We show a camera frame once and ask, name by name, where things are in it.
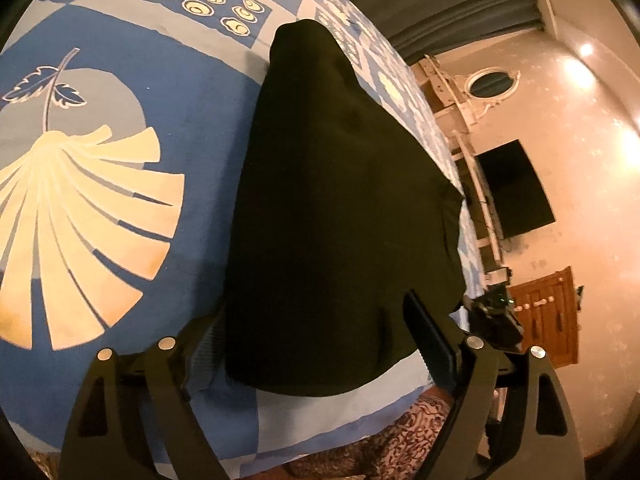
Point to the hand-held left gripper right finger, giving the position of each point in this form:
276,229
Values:
430,332

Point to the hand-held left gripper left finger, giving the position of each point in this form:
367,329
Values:
206,360

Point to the black pants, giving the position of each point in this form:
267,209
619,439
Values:
325,210

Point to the brown wooden door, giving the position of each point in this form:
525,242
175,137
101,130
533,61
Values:
547,310

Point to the brown patterned carpet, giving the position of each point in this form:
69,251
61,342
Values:
380,442

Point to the white ornate dresser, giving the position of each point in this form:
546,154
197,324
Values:
475,180

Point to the blue printed blanket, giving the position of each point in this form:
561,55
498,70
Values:
175,135

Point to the oval white-framed mirror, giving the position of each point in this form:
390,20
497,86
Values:
492,83

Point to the grey curtain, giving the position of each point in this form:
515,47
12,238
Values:
440,0

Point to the black wall television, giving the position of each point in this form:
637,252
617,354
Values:
515,187

